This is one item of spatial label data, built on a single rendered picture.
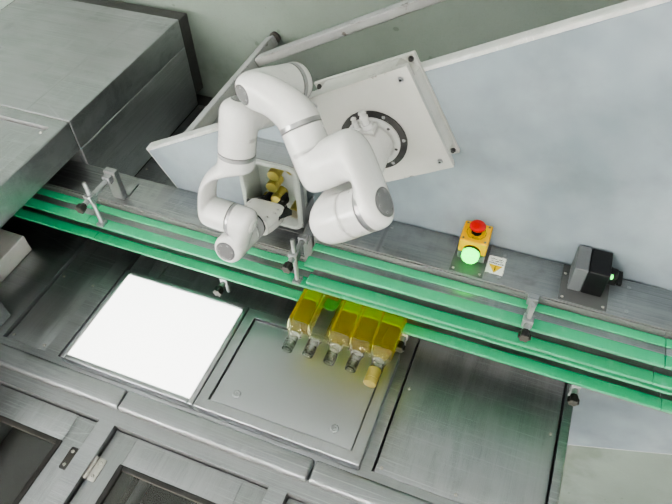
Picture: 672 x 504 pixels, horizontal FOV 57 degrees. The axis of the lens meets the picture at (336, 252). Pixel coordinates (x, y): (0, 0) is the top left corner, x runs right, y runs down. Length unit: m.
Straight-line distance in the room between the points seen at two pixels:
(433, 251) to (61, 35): 1.60
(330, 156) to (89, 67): 1.34
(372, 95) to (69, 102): 1.13
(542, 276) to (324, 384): 0.63
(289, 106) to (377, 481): 0.93
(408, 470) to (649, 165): 0.90
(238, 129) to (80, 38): 1.27
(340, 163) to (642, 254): 0.79
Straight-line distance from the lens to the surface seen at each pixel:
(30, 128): 2.15
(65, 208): 2.08
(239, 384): 1.73
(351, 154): 1.14
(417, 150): 1.42
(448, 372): 1.78
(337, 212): 1.17
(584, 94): 1.35
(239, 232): 1.45
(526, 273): 1.61
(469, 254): 1.55
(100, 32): 2.53
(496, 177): 1.50
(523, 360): 1.68
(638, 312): 1.62
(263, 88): 1.21
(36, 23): 2.69
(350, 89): 1.37
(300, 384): 1.71
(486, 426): 1.72
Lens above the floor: 1.88
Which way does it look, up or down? 37 degrees down
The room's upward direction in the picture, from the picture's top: 153 degrees counter-clockwise
